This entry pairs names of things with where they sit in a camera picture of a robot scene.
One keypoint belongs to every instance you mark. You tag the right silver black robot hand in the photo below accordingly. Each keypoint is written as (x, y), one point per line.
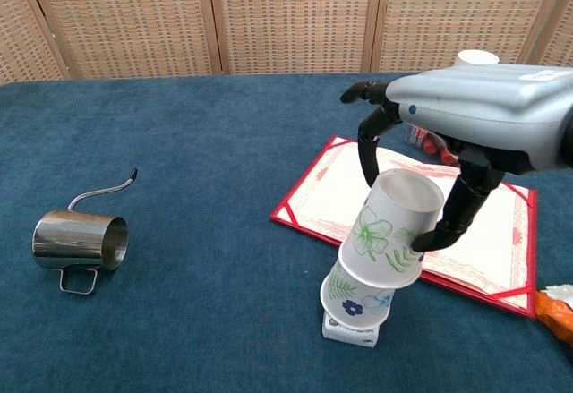
(483, 102)

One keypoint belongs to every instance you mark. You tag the white floral paper cup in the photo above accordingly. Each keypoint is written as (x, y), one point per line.
(476, 58)
(385, 232)
(353, 294)

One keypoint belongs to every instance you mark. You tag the clear box of red markers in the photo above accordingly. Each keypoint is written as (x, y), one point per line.
(430, 142)

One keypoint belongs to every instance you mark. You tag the red certificate folder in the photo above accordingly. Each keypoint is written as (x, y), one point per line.
(322, 196)

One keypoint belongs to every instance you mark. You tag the woven bamboo folding screen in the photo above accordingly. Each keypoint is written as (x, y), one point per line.
(291, 17)

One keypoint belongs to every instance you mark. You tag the orange white snack packet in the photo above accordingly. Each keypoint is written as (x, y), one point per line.
(555, 310)

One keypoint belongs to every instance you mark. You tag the small white box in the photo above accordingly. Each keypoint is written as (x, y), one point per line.
(349, 335)

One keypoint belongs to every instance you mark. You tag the blue table cloth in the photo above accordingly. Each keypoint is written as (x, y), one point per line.
(179, 133)

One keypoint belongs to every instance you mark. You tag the steel gooseneck pitcher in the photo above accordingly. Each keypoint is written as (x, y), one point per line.
(76, 238)

